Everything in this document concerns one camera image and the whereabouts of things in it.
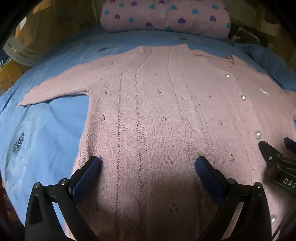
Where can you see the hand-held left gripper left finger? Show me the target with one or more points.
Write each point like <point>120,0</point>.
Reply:
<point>86,177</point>

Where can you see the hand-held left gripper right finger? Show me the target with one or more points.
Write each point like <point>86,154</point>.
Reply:
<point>208,180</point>

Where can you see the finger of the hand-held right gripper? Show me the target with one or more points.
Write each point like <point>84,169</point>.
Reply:
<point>291,143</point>
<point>269,150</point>

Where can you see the pink knitted cardigan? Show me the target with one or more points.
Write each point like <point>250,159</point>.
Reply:
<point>161,104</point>

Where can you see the blue bed sheet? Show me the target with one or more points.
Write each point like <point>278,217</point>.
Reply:
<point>46,129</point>

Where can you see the dark cloth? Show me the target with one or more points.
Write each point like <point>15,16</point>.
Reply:
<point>247,34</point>

